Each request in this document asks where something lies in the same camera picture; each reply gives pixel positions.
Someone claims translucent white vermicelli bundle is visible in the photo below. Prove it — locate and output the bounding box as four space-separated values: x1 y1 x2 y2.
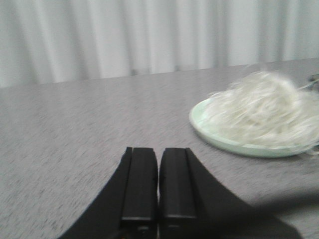
203 69 319 156

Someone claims light green round plate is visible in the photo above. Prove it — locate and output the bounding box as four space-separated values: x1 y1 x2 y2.
189 93 319 157

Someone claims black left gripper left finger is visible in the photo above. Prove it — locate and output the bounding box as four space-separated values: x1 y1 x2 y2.
60 147 158 239

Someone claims white pleated curtain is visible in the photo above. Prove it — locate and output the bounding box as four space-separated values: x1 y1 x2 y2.
0 0 319 87

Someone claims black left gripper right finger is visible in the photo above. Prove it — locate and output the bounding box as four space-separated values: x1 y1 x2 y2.
159 148 302 239

